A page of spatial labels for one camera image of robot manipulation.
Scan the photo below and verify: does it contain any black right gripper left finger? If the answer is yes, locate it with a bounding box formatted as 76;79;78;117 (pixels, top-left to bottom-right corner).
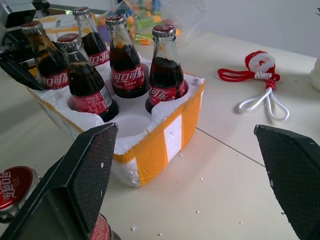
0;122;119;240

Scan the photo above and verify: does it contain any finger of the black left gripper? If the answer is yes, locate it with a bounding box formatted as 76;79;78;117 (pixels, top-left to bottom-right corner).
0;56;45;91

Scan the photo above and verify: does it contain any clear bag of colourful blocks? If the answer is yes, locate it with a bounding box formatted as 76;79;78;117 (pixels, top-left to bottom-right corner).
96;0;208;46

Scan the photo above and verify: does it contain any white rounded object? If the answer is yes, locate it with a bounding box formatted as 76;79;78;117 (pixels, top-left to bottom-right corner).
309;57;320;91

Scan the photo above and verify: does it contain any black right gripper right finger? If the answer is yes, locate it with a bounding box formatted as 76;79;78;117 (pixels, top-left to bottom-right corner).
253;124;320;240

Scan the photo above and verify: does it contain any white foam box orange tape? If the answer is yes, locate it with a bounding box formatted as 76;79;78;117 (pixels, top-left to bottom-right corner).
37;13;108;36

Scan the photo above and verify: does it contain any white foam crate orange tape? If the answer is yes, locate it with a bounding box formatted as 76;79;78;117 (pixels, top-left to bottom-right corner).
26;49;206;188

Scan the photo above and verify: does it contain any red white Santa cord ornament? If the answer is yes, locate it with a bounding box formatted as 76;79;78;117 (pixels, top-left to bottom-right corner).
217;49;290;121

